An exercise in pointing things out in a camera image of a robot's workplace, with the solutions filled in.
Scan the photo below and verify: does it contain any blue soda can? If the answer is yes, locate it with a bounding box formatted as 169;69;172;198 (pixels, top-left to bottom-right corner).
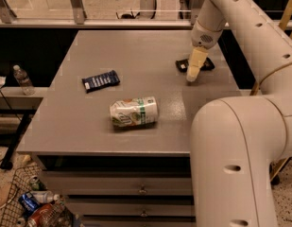
18;192;40;215

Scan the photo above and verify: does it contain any red soda can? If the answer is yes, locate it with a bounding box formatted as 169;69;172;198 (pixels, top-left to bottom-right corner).
26;203;52;227

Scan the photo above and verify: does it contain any metal railing frame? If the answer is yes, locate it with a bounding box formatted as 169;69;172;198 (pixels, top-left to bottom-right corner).
0;0;194;28

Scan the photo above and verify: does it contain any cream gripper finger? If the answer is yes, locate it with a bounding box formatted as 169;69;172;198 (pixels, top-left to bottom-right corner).
186;46;208;82

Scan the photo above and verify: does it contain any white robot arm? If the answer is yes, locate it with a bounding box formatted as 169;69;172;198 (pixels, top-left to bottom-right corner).
186;0;292;227

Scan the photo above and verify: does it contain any green soda can in basket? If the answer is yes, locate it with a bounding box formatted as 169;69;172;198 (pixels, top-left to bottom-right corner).
29;176;45;191

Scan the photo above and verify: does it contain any wire mesh basket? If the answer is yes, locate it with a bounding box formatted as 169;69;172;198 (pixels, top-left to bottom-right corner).
0;166;73;227

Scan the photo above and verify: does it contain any plastic bottle in basket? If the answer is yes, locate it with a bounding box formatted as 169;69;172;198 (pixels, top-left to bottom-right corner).
31;191;60;203

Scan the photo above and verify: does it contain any grey drawer cabinet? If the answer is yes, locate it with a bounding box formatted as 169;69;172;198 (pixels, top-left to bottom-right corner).
19;30;238;227

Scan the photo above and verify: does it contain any grey side bench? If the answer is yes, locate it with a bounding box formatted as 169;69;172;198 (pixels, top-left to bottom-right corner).
0;87;48;170

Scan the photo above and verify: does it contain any crushed white green 7up can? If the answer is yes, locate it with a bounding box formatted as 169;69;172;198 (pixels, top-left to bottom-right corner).
110;96;159;128

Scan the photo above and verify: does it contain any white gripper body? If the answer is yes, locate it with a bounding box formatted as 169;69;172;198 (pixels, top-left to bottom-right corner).
191;21;223;49

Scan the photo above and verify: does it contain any clear plastic water bottle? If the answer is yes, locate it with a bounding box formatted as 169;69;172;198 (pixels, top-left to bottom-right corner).
13;65;35;96

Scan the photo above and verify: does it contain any blue rxbar wrapper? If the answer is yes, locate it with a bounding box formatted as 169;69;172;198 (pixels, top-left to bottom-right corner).
81;70;120;93

